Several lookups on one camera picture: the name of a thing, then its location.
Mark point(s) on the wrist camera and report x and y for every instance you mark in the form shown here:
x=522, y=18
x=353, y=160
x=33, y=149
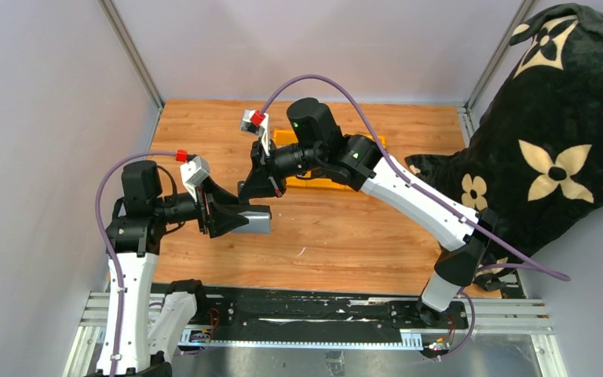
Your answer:
x=193, y=173
x=257, y=123

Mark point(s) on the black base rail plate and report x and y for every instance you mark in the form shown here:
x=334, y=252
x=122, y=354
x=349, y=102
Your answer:
x=320, y=317

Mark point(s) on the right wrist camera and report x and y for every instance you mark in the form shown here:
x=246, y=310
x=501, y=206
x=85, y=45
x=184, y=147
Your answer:
x=257, y=123

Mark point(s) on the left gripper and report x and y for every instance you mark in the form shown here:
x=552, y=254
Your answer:
x=210, y=197

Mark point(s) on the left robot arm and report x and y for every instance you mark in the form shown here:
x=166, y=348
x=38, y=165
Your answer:
x=134, y=343

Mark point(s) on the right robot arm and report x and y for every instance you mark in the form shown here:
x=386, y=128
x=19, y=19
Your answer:
x=362, y=164

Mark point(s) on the yellow three-compartment bin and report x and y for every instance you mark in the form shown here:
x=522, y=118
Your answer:
x=315, y=179

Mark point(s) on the black floral blanket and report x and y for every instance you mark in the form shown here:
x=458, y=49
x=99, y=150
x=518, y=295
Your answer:
x=536, y=159

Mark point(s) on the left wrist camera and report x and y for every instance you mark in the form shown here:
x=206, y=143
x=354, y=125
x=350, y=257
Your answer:
x=193, y=173

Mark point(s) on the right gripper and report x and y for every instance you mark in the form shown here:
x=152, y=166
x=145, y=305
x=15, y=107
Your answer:
x=259, y=183

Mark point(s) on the black leather card holder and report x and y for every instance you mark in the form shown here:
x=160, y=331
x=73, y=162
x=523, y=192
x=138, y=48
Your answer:
x=258, y=218

